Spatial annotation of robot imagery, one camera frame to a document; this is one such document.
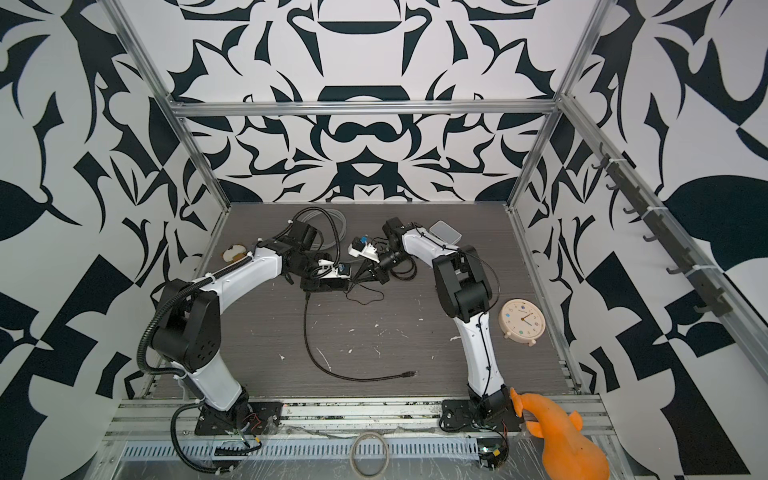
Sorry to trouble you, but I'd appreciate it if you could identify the black ribbed switch box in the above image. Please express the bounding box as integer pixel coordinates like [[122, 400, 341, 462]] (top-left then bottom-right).
[[300, 277, 350, 293]]

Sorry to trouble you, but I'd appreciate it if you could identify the black ethernet cable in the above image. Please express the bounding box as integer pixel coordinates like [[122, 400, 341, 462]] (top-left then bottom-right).
[[301, 290, 418, 383]]

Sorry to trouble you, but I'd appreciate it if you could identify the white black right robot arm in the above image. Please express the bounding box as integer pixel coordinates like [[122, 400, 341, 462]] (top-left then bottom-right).
[[348, 217, 509, 418]]

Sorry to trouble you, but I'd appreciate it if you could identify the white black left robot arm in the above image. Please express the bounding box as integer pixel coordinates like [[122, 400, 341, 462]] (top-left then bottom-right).
[[137, 220, 319, 412]]

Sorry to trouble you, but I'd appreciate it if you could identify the brown white round toy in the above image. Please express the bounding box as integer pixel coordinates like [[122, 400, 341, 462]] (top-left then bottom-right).
[[221, 244, 248, 264]]

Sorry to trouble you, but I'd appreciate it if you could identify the beige round alarm clock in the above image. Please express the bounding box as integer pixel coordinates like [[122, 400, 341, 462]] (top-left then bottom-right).
[[498, 299, 546, 346]]

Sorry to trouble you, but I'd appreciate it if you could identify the grey coiled ethernet cable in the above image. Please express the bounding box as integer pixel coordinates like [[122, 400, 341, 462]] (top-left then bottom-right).
[[308, 206, 349, 247]]

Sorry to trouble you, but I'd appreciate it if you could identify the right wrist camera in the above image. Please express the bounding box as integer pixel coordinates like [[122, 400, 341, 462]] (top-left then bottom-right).
[[348, 237, 380, 263]]

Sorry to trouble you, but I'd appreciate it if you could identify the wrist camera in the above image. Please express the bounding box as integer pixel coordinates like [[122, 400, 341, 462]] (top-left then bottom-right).
[[317, 259, 351, 279], [348, 237, 380, 263]]

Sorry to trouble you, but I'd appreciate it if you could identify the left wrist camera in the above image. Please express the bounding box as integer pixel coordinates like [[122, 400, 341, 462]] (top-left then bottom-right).
[[317, 259, 351, 279]]

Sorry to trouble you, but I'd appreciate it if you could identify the white network switch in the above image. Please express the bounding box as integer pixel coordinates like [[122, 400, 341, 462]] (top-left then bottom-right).
[[429, 220, 462, 245]]

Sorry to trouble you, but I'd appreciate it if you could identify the black corrugated cable conduit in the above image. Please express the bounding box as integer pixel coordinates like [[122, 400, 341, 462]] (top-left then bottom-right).
[[136, 257, 253, 376]]

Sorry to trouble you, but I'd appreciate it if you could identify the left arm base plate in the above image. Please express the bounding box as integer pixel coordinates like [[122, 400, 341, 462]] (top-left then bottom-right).
[[194, 401, 283, 436]]

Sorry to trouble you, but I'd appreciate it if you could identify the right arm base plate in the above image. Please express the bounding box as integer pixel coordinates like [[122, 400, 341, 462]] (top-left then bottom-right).
[[438, 399, 523, 433]]

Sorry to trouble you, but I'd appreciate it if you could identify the grey tape ring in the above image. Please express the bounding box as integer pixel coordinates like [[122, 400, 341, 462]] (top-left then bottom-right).
[[349, 431, 391, 479]]

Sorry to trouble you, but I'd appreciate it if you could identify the black wall hook rail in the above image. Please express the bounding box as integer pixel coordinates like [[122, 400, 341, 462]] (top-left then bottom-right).
[[592, 142, 733, 317]]

